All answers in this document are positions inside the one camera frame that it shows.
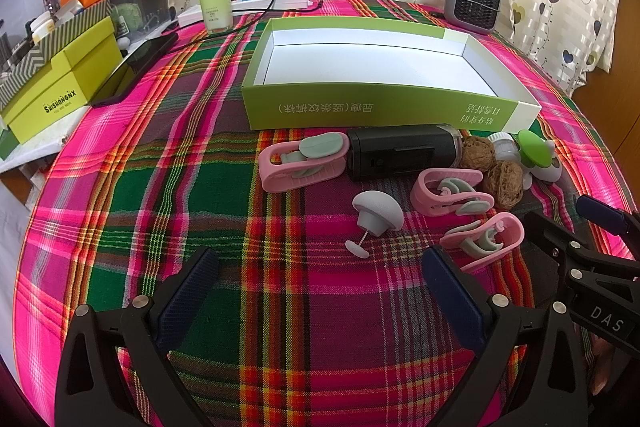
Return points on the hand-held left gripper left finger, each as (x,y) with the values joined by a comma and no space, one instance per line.
(187,292)

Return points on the brown walnut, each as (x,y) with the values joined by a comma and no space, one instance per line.
(505,184)
(477,152)

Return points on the brown wooden headboard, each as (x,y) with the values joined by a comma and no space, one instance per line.
(627,32)

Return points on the black device with clear cap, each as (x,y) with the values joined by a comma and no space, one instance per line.
(400,152)

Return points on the white side shelf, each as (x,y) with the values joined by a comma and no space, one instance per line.
(25,159)

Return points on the green mushroom-shaped hook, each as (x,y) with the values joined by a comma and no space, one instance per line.
(532,149)

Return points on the black smartphone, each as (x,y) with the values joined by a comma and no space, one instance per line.
(132,67)

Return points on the flat white socket strip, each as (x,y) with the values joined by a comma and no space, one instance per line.
(190,14)

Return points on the green and white cardboard tray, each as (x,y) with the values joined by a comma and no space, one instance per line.
(350,107)

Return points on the yellow-green shoebox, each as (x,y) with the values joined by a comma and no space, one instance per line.
(60,92)

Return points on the grey mushroom-shaped hook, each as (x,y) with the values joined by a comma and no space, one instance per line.
(377,209)

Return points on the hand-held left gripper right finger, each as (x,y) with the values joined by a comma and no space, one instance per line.
(450,287)

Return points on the pink and grey clip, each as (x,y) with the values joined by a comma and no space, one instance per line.
(510,232)
(272,167)
(425,194)

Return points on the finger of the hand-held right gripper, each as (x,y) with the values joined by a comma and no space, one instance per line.
(545,237)
(600,212)

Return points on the zigzag striped box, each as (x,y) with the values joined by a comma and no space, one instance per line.
(75,24)

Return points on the small white jar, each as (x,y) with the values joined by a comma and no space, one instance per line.
(502,147)

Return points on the plaid tablecloth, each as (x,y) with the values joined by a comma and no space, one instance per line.
(300,307)

